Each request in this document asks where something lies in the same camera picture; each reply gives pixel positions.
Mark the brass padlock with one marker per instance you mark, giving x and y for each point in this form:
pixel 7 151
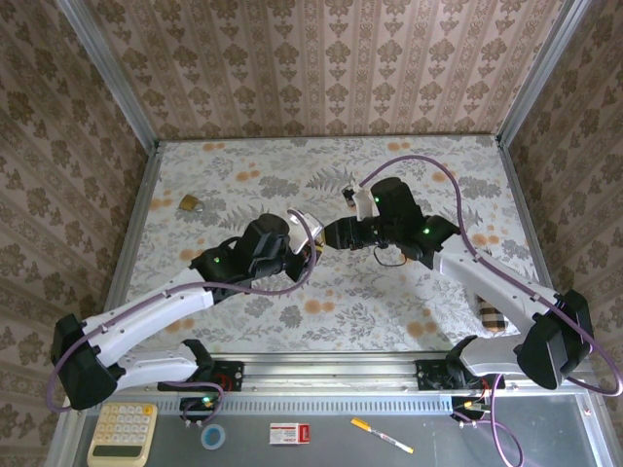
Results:
pixel 189 202

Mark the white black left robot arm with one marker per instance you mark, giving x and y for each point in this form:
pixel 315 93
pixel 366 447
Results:
pixel 146 306

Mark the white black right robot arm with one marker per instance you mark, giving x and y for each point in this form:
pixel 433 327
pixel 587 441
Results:
pixel 487 277

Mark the floral print tablecloth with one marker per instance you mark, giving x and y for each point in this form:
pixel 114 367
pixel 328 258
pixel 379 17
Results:
pixel 272 160

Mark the plaid brown cylinder case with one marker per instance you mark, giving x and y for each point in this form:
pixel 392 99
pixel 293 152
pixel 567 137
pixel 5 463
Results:
pixel 491 318

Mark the small controller circuit board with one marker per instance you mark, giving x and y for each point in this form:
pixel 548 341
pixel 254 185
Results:
pixel 469 405
pixel 202 403

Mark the red white small carton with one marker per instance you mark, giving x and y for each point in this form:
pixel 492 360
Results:
pixel 290 433

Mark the blue tape roll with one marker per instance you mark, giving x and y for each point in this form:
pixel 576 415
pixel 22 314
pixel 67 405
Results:
pixel 213 436

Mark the yellow white marker pen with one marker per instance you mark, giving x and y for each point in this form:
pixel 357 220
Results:
pixel 382 435

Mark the cream desk calculator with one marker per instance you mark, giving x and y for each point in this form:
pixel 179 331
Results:
pixel 121 433

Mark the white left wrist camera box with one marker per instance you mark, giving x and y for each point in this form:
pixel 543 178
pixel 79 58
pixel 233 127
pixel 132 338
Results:
pixel 299 238

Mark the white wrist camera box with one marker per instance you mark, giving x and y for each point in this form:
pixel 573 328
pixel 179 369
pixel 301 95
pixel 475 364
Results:
pixel 363 204
pixel 299 238

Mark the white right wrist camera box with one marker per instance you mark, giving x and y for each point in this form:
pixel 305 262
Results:
pixel 363 204

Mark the aluminium front mounting rail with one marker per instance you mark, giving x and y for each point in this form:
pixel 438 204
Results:
pixel 331 374

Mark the aluminium table side rail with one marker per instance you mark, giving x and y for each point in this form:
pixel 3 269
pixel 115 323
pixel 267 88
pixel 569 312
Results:
pixel 139 209
pixel 529 219

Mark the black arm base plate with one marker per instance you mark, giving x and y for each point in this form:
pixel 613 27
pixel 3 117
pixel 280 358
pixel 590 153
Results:
pixel 428 374
pixel 233 374

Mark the aluminium frame corner post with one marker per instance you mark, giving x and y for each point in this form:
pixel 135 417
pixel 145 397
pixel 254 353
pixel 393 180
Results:
pixel 539 73
pixel 111 73

